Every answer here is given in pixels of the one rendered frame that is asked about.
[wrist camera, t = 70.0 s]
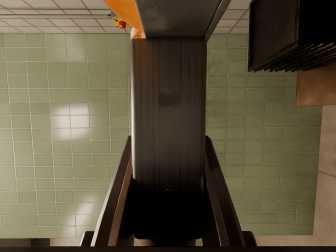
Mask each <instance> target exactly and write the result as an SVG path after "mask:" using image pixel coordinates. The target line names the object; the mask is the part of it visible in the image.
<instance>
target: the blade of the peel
mask: <svg viewBox="0 0 336 252"><path fill-rule="evenodd" d="M134 2H135V5H136V8H137V12H138V15H139V18H140V22H141V25H142V28H143V32H144V35H145V38H201V39H204V40H205V42H206V44H207V42H208V40H209V39H210V37H211V35H212V33H213V32H214V30H215V28H216V26H217V25H218V23H219V21H220V19H221V18H222V16H223V14H224V12H225V11H226V9H227V7H228V6H229V4H230V2H231V0H134Z"/></svg>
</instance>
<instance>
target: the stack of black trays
mask: <svg viewBox="0 0 336 252"><path fill-rule="evenodd" d="M335 62H336V0H252V1H251V2H250V3H249V32H248V71H247V72H251V71H253V73H255V72H257V71H261V70H263V69H264V71H267V70H269V72H273V71H275V72H278V71H283V70H285V72H288V71H291V72H292V73H293V72H295V71H296V72H297V71H300V70H302V72H305V71H310V70H313V69H316V68H319V67H323V66H326V65H329V64H332V63H335Z"/></svg>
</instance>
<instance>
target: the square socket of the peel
mask: <svg viewBox="0 0 336 252"><path fill-rule="evenodd" d="M129 61H130V113H131V164H132V215H133V234H134V237H135V238H136V239H139V240H151V241H154V242H157V243H161V244H175V243H180V242H183V241H185V240H198V239H200V238H202V236H203V233H204V194H205V141H206V86H207V44H206V41H205V39H202V38H134V39H132V40H131V42H130V45H129Z"/></svg>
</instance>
